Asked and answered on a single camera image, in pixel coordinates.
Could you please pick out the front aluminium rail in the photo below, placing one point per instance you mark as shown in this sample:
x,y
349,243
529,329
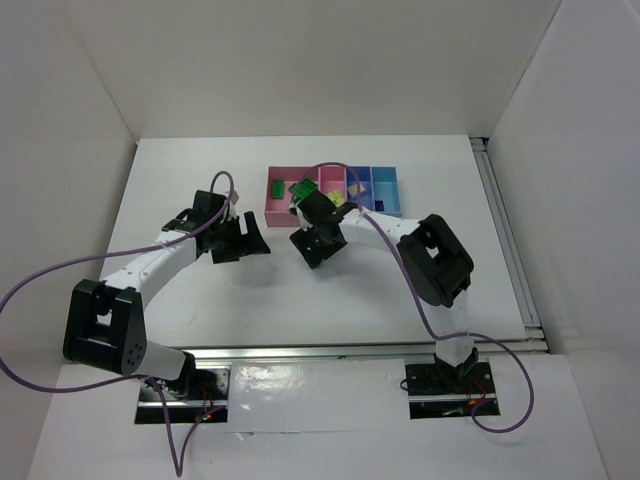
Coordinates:
x,y
310,351

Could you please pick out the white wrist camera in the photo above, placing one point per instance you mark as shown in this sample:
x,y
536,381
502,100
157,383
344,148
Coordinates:
x,y
300,218
231,209

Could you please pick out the light blue bin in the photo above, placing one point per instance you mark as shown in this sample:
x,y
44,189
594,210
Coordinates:
x,y
386,189

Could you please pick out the tan white lego piece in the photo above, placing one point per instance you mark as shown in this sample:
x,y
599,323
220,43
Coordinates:
x,y
356,189

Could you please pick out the green long lego plate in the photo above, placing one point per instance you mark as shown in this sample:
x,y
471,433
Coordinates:
x,y
277,189

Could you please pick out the small pink bin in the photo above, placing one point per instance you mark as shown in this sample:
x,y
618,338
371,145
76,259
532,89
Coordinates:
x,y
332,178

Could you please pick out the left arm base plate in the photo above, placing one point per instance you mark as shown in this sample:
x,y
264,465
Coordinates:
x,y
205,400

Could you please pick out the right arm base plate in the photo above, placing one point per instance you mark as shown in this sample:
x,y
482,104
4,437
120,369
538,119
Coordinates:
x,y
431,397

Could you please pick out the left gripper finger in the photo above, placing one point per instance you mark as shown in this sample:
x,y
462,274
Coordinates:
x,y
254,243
226,254

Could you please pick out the aluminium rail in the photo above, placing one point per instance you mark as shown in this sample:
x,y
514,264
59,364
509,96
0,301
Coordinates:
x,y
528,311
310,351

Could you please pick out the green slope lego with white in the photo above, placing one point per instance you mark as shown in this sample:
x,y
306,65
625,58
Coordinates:
x,y
304,188

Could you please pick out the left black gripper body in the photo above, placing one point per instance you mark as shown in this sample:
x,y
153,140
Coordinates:
x,y
232,242

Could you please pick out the right side aluminium rail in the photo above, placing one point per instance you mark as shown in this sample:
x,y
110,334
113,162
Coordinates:
x,y
528,311

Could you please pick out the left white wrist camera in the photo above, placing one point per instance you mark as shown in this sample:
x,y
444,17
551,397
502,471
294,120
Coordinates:
x,y
231,209

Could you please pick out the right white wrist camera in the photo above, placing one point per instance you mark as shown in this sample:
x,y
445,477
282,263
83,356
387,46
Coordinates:
x,y
300,218

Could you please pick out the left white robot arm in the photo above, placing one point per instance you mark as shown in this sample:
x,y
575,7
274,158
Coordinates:
x,y
106,326

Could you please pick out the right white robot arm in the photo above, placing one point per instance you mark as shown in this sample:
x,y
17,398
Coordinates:
x,y
431,259

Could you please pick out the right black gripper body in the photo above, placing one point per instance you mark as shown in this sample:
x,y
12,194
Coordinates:
x,y
317,240

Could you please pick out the large pink bin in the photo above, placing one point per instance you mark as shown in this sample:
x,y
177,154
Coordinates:
x,y
276,212

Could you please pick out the lime lego brick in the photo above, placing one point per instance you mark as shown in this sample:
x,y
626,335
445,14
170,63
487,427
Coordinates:
x,y
337,197

